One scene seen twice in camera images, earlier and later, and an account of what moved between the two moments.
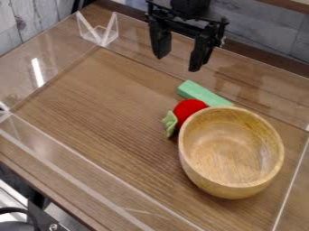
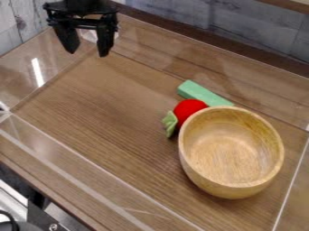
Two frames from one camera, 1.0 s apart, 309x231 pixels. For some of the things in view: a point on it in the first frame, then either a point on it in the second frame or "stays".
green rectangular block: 192,90 stays
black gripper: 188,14 to 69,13
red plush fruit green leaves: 184,109 stays
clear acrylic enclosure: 85,94 stays
